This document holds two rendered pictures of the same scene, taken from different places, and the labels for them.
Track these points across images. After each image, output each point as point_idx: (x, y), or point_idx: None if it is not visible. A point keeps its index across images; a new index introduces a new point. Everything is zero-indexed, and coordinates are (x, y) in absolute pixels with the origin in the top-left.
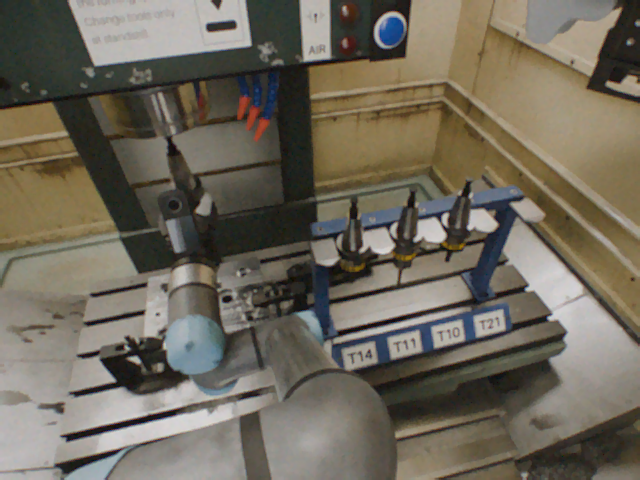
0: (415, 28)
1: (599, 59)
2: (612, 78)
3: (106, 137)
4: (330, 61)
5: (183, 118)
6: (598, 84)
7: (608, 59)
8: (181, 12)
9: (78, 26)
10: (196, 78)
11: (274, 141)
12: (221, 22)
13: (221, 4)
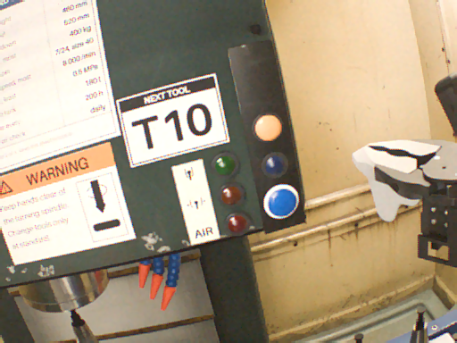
0: (381, 110)
1: (418, 237)
2: (433, 246)
3: (11, 294)
4: (221, 239)
5: (83, 293)
6: (423, 254)
7: (423, 236)
8: (73, 219)
9: (4, 237)
10: (90, 269)
11: (201, 292)
12: (106, 221)
13: (104, 207)
